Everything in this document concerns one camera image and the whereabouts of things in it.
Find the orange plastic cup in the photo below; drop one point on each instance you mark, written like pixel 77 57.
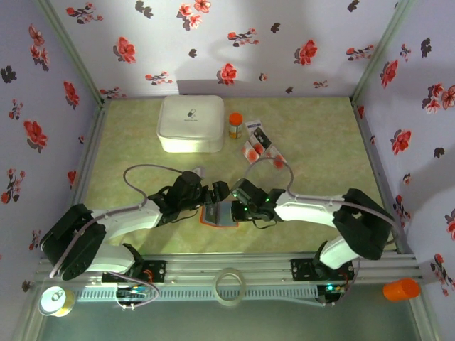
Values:
pixel 401 289

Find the clear tape roll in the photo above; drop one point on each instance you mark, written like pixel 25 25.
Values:
pixel 216 287

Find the yellow drink can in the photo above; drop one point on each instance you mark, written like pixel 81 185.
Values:
pixel 53 300

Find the red card holder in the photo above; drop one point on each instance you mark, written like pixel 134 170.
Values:
pixel 225 215

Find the orange-lid pill bottle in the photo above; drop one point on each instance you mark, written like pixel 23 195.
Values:
pixel 235 126

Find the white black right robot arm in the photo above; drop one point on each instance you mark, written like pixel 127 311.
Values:
pixel 362 223

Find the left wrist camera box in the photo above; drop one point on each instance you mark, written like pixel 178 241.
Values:
pixel 199 172

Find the white medicine box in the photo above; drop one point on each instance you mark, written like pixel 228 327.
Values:
pixel 192 120

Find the aluminium frame post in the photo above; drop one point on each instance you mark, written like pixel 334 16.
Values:
pixel 385 42
pixel 71 49

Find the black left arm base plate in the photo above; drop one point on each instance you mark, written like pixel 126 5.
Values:
pixel 158 270

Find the green circuit board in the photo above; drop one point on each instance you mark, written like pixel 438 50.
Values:
pixel 132 293
pixel 332 290

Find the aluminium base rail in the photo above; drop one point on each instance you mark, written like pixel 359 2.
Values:
pixel 227 261

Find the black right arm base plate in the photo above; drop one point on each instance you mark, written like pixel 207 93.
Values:
pixel 300 270

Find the black credit card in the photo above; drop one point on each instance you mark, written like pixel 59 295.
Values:
pixel 262 136
pixel 210 214

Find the aluminium side rail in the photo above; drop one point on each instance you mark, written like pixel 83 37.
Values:
pixel 93 142
pixel 363 128

